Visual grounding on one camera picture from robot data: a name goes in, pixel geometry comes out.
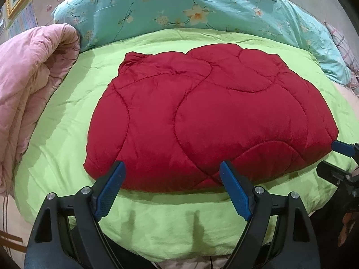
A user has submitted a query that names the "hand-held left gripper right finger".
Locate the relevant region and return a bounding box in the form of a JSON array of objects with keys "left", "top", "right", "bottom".
[{"left": 219, "top": 161, "right": 320, "bottom": 269}]

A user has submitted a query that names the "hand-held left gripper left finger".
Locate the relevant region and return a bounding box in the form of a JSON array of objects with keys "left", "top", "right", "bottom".
[{"left": 25, "top": 161, "right": 126, "bottom": 269}]

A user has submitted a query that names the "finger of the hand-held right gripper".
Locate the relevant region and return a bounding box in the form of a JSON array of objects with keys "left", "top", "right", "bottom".
[
  {"left": 316, "top": 161, "right": 352, "bottom": 186},
  {"left": 331, "top": 140, "right": 359, "bottom": 158}
]

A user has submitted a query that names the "red quilted jacket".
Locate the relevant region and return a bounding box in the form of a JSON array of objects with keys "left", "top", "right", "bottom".
[{"left": 83, "top": 43, "right": 338, "bottom": 194}]

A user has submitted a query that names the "person's right hand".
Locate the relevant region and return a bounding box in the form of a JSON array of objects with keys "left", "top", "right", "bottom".
[{"left": 338, "top": 211, "right": 356, "bottom": 247}]

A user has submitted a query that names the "lime green blanket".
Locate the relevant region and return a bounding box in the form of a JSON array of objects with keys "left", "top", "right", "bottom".
[{"left": 13, "top": 28, "right": 359, "bottom": 262}]

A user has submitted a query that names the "plaid cloth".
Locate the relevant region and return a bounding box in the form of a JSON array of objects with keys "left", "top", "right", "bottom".
[{"left": 324, "top": 21, "right": 359, "bottom": 75}]

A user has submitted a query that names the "beige bed sheet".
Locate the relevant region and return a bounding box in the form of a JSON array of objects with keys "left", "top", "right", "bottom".
[{"left": 0, "top": 84, "right": 359, "bottom": 269}]

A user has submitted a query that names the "pink quilt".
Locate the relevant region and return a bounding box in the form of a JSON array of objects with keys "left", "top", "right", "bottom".
[{"left": 0, "top": 23, "right": 82, "bottom": 198}]

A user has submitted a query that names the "teal floral quilt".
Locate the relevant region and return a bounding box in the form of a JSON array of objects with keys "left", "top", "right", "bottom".
[{"left": 52, "top": 0, "right": 352, "bottom": 86}]

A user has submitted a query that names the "wall poster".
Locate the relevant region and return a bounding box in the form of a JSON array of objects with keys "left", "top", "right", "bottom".
[{"left": 6, "top": 1, "right": 38, "bottom": 38}]

